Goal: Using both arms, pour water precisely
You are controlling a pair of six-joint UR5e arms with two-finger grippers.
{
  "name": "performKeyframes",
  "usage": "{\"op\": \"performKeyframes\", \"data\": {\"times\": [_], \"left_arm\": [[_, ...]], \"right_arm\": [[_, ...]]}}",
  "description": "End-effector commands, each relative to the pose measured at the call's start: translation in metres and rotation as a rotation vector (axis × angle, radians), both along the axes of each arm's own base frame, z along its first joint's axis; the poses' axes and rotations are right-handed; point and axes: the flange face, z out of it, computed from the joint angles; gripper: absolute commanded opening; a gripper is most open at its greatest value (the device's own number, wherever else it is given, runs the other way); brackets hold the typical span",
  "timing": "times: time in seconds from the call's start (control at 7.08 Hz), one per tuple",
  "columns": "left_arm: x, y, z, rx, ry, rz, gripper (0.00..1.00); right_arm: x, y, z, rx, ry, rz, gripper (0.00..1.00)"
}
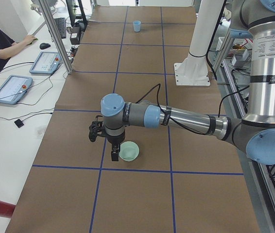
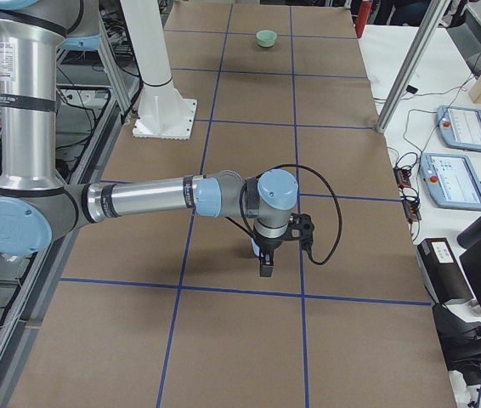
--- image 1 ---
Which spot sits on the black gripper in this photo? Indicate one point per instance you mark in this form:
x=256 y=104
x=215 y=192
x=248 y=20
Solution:
x=115 y=139

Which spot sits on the green ceramic bowl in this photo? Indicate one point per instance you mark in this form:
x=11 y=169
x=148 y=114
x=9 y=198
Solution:
x=129 y=151

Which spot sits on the light blue plastic cup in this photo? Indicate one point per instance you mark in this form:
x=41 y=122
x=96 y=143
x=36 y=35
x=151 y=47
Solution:
x=136 y=25

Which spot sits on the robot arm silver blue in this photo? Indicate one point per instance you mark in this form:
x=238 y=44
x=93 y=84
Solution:
x=254 y=133

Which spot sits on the small black square device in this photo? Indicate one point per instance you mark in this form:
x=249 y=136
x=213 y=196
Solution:
x=19 y=123

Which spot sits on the far teach pendant tablet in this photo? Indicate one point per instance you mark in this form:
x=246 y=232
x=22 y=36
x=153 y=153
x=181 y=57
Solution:
x=46 y=63

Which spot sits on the teach pendant tablet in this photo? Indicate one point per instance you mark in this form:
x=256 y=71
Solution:
x=14 y=88
x=46 y=63

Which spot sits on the black power adapter box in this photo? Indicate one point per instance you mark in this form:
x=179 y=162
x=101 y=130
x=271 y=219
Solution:
x=75 y=35

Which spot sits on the near teach pendant tablet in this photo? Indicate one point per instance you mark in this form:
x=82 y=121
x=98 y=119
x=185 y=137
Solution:
x=14 y=88

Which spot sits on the black computer mouse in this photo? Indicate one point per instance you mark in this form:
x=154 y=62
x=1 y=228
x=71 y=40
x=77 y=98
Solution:
x=44 y=46

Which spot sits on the black keyboard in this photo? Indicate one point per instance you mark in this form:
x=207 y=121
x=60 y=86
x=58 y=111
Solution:
x=61 y=26

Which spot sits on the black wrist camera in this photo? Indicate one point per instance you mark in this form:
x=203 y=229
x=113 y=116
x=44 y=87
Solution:
x=96 y=129

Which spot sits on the white camera stand pillar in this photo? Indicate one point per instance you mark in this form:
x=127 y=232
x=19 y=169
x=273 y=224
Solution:
x=193 y=70

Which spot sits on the aluminium frame post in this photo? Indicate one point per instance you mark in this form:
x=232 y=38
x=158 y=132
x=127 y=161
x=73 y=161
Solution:
x=46 y=12

